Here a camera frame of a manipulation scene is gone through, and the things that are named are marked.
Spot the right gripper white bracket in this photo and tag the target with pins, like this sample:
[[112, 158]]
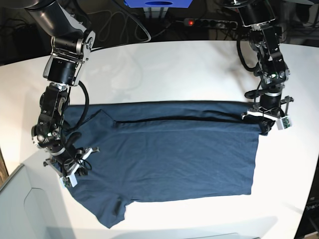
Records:
[[67, 165]]

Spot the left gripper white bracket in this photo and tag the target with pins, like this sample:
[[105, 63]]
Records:
[[272, 107]]

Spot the dark blue T-shirt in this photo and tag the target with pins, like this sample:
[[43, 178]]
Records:
[[165, 151]]

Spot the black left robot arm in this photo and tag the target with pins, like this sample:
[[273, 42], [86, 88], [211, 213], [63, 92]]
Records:
[[264, 39]]

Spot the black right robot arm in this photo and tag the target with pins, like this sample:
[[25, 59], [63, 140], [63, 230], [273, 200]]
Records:
[[71, 43]]

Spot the grey bin at table corner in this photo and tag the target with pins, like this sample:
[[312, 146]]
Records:
[[26, 213]]

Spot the blue box with slot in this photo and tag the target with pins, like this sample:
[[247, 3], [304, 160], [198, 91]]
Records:
[[158, 3]]

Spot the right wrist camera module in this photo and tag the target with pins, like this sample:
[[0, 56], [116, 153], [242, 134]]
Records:
[[68, 181]]

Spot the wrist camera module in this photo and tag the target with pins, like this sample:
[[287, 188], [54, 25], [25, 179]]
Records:
[[284, 122], [68, 181]]

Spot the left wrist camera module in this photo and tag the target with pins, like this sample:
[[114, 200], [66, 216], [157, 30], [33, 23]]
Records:
[[284, 122]]

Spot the black power strip red switch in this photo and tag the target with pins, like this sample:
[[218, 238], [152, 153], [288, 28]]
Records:
[[210, 23]]

